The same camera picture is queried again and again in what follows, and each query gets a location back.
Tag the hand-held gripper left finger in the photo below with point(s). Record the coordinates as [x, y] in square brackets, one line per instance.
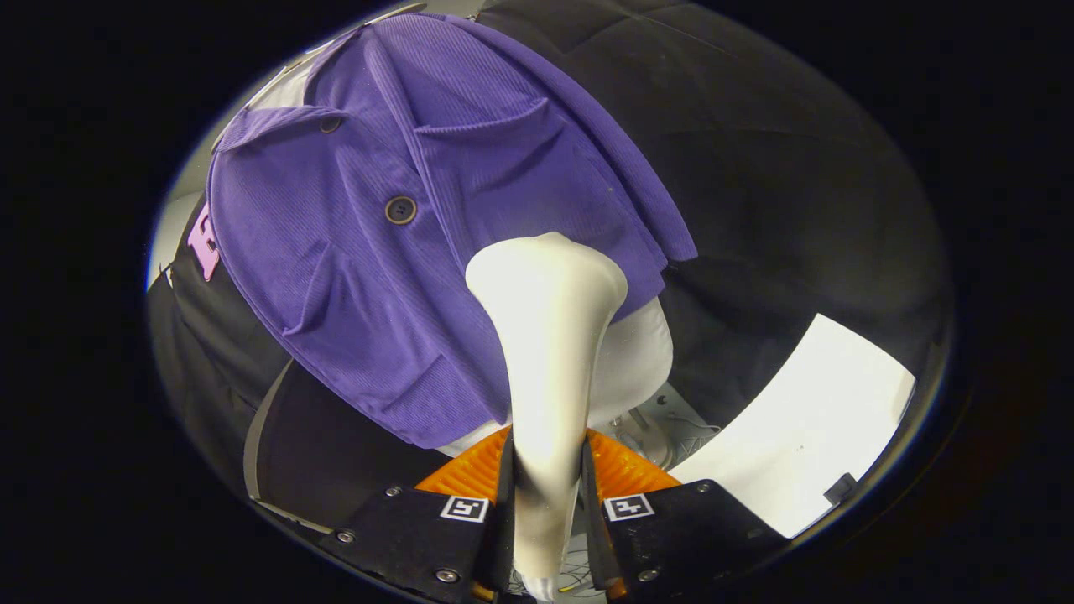
[505, 503]

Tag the white flat board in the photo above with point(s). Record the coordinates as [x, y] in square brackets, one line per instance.
[797, 419]

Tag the metal stand base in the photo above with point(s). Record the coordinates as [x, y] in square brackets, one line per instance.
[663, 419]

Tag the white garment steamer head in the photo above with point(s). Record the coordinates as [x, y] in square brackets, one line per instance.
[545, 335]

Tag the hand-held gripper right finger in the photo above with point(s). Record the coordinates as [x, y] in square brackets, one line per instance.
[590, 520]

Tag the small black clip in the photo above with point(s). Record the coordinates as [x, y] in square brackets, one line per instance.
[841, 487]

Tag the grey drawer cabinet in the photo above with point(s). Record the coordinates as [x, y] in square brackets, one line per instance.
[336, 453]

